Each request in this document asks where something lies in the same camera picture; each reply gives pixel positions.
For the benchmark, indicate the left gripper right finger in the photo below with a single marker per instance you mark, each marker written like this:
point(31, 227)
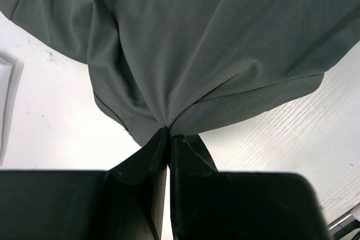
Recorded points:
point(209, 204)

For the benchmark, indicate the grey green t shirt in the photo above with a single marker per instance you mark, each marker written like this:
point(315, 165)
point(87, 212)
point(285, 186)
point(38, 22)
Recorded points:
point(193, 65)

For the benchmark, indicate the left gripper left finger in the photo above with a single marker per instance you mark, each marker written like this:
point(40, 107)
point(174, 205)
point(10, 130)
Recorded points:
point(125, 202)

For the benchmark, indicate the white t shirt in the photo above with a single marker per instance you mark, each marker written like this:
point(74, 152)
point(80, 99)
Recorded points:
point(5, 73)

